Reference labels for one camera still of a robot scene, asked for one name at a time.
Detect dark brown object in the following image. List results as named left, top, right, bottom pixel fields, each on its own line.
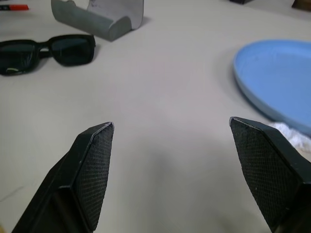
left=291, top=0, right=311, bottom=12

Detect white crumpled tissue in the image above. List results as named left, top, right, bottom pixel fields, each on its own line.
left=267, top=121, right=311, bottom=153

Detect black sunglasses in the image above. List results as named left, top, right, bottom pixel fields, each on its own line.
left=0, top=34, right=96, bottom=76

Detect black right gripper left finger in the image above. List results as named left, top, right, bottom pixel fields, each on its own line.
left=11, top=121, right=115, bottom=233

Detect blue round plate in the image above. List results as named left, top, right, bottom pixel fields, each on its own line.
left=233, top=39, right=311, bottom=138

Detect red and black pen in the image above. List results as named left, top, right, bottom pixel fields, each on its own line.
left=0, top=4, right=30, bottom=12

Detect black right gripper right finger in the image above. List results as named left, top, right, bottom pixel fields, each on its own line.
left=229, top=116, right=311, bottom=233

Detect grey glasses case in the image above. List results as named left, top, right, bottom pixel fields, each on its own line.
left=50, top=0, right=146, bottom=42

